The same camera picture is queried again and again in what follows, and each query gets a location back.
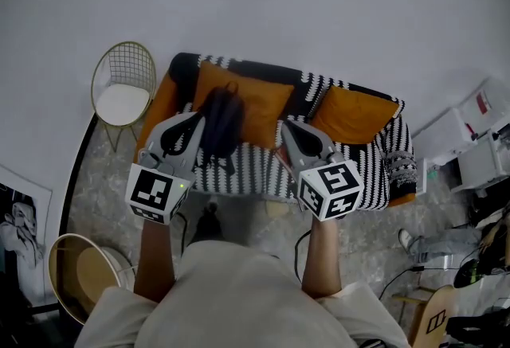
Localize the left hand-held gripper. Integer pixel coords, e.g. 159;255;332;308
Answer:
125;111;206;225

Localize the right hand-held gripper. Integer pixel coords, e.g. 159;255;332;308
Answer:
280;121;364;222

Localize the orange sofa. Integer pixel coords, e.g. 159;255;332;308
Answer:
134;52;418;213

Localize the black backpack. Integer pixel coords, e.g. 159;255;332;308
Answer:
194;80;247;177

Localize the person's left forearm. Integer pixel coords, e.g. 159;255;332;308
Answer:
133;218;177;303

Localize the person's right forearm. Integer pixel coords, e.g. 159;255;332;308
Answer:
300;218;343;298

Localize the orange cushion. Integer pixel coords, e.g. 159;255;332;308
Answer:
191;60;296;151
309;84;401;146

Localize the white seat cushion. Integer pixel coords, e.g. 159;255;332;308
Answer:
95;82;151;127

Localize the person's leg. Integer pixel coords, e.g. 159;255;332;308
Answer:
190;197;224;246

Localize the white shelf unit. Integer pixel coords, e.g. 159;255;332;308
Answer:
412;77;510;197

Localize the person's cream shirt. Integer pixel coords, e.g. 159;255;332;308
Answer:
74;240;412;348

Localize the black and white poster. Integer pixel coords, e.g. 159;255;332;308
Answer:
0;165;53;307

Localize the red and white box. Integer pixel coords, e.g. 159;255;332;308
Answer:
475;91;492;116

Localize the wooden stand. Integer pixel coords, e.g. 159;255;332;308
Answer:
391;285;438;324

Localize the black and green device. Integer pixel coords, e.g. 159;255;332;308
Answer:
453;258;490;289

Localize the wooden skateboard deck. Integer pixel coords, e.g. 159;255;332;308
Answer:
409;284;460;348

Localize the gold wire chair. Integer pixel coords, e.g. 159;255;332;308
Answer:
90;41;158;153

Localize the right hand-held gripper cable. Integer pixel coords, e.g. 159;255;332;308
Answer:
293;229;312;284

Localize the black floor cable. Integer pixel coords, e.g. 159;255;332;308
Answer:
377;264;456;300

